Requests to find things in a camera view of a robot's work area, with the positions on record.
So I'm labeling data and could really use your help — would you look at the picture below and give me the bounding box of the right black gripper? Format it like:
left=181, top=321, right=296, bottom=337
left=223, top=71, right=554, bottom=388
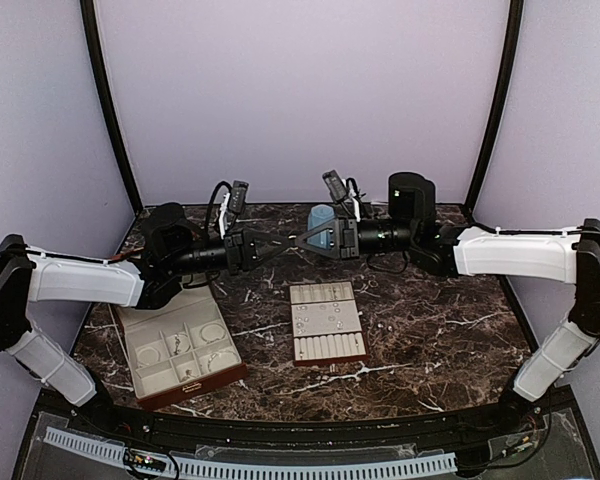
left=294, top=216, right=417, bottom=261

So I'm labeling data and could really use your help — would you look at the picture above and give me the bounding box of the brown jewelry tray cream lining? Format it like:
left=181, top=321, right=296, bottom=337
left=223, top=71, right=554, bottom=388
left=289, top=282, right=369, bottom=367

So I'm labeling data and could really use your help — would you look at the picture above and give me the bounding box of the brown jewelry box cream lining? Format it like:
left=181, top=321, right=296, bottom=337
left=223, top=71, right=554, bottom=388
left=110, top=286, right=248, bottom=411

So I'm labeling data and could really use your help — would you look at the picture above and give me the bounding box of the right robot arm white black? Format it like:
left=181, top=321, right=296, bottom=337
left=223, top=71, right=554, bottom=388
left=294, top=171, right=600, bottom=434

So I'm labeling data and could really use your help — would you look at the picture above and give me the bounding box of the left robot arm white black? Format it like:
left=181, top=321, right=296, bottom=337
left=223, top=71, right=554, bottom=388
left=0, top=203, right=294, bottom=436

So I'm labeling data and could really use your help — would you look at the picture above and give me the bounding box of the light blue upside-down mug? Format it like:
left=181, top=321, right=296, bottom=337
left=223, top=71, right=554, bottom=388
left=307, top=204, right=335, bottom=249

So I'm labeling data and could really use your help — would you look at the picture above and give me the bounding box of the small circuit board with leds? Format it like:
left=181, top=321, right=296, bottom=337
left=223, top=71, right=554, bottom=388
left=123, top=449, right=167, bottom=473

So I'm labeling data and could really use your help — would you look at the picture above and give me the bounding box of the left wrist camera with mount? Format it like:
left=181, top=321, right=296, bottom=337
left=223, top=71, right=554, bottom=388
left=204, top=180, right=249, bottom=239

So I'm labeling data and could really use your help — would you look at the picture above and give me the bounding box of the black left corner post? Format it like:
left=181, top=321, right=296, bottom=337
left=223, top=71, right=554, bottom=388
left=79, top=0, right=144, bottom=215

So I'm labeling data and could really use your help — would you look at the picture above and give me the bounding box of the black corner post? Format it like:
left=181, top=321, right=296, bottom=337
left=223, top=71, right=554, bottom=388
left=463, top=0, right=525, bottom=218
left=79, top=0, right=144, bottom=215

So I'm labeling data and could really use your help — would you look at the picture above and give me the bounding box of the white slotted cable duct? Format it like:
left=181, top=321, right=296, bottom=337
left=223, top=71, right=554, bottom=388
left=42, top=427, right=458, bottom=479

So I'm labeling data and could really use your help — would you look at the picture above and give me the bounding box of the black front table rail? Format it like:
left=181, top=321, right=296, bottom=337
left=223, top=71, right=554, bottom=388
left=38, top=392, right=552, bottom=463

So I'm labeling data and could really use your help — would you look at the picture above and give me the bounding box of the black right corner post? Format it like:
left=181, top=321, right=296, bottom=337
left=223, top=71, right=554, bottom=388
left=463, top=0, right=525, bottom=218

